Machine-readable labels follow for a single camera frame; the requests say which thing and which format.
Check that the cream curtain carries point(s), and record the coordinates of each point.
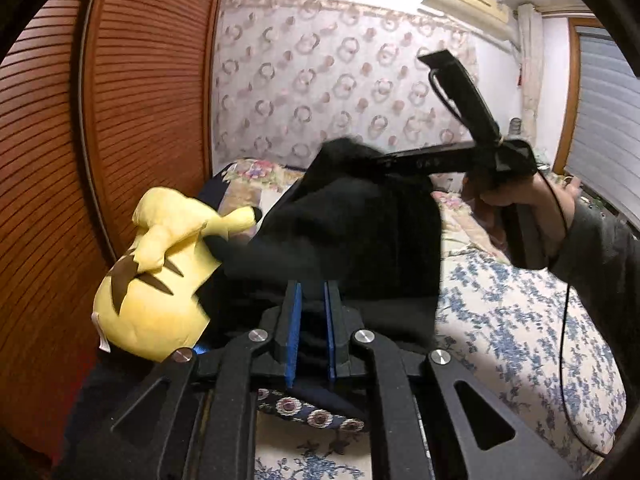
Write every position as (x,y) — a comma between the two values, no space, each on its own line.
(530,85)

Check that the yellow plush toy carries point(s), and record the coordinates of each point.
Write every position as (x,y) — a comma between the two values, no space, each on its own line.
(150,300)

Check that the grey window blind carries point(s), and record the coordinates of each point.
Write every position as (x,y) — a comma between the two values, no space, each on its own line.
(605,125)

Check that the circle print curtain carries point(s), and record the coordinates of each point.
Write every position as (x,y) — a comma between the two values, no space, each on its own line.
(300,85)

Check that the person's right forearm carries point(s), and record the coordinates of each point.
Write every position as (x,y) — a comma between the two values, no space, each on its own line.
(600,250)

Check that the wooden louvred wardrobe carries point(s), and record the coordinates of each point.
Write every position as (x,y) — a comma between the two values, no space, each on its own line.
(150,110)

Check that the person's right hand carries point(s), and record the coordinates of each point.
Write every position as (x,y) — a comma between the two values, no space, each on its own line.
(545,215)

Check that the navy embroidered band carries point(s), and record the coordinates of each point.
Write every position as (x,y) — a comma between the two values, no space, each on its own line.
(310,412)

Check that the black printed t-shirt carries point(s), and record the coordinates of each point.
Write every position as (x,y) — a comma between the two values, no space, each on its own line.
(350,235)

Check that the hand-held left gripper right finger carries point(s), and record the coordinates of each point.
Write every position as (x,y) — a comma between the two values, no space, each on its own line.
(330,330)

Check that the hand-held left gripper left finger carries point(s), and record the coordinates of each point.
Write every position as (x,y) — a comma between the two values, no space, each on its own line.
(292,330)

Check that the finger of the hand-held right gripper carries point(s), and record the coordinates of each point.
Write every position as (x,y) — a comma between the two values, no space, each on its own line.
(425,162)

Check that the wooden window frame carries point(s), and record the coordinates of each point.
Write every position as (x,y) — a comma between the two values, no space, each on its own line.
(570,85)

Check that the small grey fan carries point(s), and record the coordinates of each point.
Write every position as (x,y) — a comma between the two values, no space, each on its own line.
(516,126)

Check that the blue floral quilt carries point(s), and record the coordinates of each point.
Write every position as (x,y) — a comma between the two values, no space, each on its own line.
(500,335)

